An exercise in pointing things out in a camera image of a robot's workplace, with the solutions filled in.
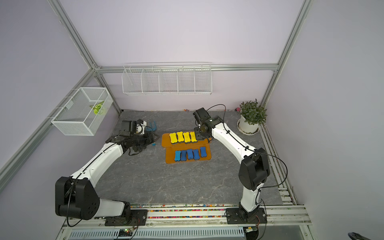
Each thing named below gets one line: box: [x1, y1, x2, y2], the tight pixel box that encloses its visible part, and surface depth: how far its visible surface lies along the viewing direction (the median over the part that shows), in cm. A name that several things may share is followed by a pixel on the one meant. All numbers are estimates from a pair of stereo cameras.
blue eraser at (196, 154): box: [192, 149, 200, 161], surface depth 95 cm
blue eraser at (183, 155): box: [180, 150, 187, 161], surface depth 96 cm
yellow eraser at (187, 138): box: [183, 132, 191, 144], surface depth 87 cm
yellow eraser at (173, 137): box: [169, 132, 178, 144], surface depth 87 cm
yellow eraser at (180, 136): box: [176, 131, 185, 142], surface depth 88 cm
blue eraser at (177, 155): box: [175, 150, 181, 161], surface depth 95 cm
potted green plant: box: [237, 99, 268, 136], surface depth 96 cm
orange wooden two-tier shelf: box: [161, 133, 213, 164], surface depth 96 cm
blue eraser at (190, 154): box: [186, 148, 194, 160], surface depth 96 cm
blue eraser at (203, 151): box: [200, 146, 207, 158], surface depth 98 cm
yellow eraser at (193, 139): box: [190, 131, 198, 143], surface depth 86 cm
